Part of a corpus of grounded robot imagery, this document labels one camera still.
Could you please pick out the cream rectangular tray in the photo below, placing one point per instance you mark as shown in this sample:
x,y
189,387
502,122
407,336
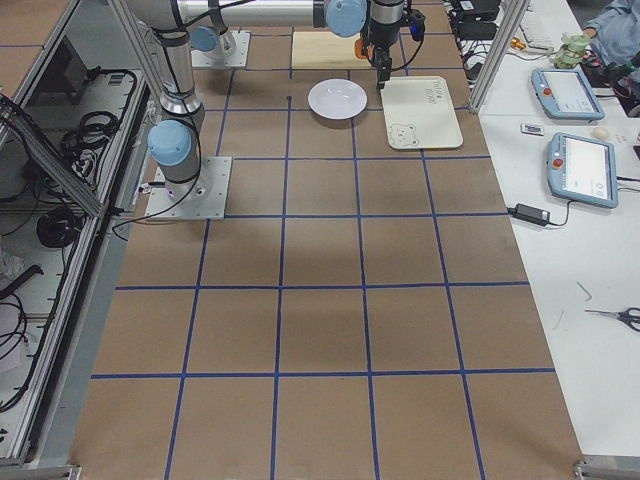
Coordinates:
x,y
419,114

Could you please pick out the metal cabinet frame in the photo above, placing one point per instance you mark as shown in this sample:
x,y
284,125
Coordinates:
x,y
77,97

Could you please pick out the green white tape stack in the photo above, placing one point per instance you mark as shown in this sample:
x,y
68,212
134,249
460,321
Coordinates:
x,y
571,51

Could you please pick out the orange fruit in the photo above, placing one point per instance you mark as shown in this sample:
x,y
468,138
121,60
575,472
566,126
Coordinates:
x,y
362,49

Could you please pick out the white keyboard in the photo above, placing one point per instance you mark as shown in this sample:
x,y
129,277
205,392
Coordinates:
x,y
533,32

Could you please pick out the person in blue clothes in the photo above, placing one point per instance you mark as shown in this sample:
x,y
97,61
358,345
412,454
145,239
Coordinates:
x,y
614,32

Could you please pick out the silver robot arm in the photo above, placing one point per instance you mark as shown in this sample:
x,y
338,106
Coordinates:
x,y
211,42
172,21

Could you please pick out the black scissors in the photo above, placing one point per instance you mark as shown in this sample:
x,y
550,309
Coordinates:
x,y
629,316

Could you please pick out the white round plate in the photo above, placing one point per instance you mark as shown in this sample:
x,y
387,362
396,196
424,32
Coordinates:
x,y
337,99

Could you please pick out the wooden cutting board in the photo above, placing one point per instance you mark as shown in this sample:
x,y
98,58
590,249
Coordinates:
x,y
323,50

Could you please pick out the black power adapter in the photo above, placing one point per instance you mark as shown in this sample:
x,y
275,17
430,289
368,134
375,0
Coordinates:
x,y
530,214

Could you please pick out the aluminium frame post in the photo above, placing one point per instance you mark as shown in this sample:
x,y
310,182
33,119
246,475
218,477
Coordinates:
x,y
513,12

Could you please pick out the upper blue teach pendant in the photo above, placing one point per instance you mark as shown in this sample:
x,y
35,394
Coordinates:
x,y
566,94

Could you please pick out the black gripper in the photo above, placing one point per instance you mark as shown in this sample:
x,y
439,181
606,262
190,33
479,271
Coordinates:
x,y
382,34

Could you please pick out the blue teach pendant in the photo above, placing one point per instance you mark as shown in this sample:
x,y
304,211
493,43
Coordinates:
x,y
566,94
583,170

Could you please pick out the black allen key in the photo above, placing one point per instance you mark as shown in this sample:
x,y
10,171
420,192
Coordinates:
x,y
585,291

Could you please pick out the beige round object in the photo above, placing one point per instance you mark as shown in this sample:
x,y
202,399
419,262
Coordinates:
x,y
600,133

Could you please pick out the small white blue card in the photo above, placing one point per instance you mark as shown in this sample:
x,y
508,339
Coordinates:
x,y
532,129

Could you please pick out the lower blue teach pendant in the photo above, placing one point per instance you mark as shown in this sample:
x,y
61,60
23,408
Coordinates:
x,y
583,170

